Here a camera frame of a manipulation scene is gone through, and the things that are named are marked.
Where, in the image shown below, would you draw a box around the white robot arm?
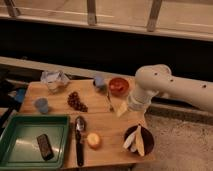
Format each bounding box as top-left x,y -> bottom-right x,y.
127,65 -> 213,113

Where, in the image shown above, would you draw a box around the small blue cup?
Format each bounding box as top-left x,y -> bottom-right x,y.
93,76 -> 105,89

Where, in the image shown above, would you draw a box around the red bowl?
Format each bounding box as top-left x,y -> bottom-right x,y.
109,77 -> 129,97

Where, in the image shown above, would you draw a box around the yellow cheese wedge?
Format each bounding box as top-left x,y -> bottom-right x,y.
116,102 -> 128,117

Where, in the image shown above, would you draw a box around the brown grape bunch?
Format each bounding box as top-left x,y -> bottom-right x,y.
67,91 -> 88,112

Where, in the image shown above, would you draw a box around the yellow round fruit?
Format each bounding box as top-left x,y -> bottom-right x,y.
87,133 -> 101,149

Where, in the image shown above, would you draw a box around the light blue cup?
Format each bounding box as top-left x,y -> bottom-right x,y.
34,98 -> 49,114

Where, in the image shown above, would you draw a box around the dark brown bowl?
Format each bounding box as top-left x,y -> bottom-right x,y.
123,125 -> 155,155

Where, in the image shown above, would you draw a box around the black rectangular block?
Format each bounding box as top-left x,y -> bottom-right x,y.
37,134 -> 54,161

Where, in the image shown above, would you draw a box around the blue object at left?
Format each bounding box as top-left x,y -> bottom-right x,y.
14,89 -> 26,103

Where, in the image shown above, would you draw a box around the green plastic tray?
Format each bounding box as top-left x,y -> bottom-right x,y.
0,115 -> 70,171

